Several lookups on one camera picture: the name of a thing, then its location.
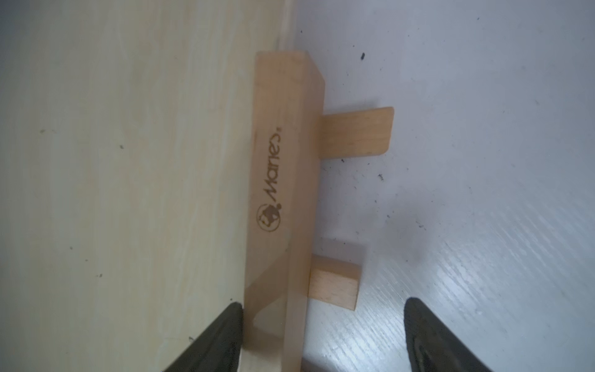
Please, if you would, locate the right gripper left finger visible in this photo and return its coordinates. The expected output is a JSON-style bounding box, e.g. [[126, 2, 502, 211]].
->
[[164, 302, 243, 372]]

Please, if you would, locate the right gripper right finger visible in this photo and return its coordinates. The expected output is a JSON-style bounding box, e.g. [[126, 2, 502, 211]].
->
[[404, 297, 490, 372]]

